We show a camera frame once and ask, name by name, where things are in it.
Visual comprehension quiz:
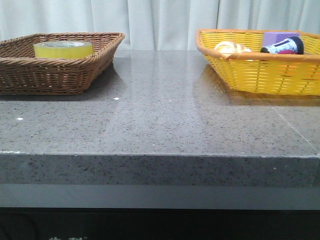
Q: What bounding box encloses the purple sponge block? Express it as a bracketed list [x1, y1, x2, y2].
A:
[262, 31, 300, 47]

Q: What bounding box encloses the yellow woven basket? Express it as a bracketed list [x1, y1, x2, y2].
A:
[195, 29, 320, 96]

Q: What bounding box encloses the yellow tape roll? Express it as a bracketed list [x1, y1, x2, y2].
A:
[33, 40, 94, 59]

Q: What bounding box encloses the patterned bottle with black cap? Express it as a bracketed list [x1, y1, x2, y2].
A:
[260, 36, 304, 55]

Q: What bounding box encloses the white curtain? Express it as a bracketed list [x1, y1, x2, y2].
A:
[0, 0, 320, 51]

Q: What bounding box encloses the bread roll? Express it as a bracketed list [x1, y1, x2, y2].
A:
[214, 41, 252, 56]

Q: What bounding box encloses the brown wicker basket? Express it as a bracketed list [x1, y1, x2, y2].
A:
[0, 32, 125, 96]

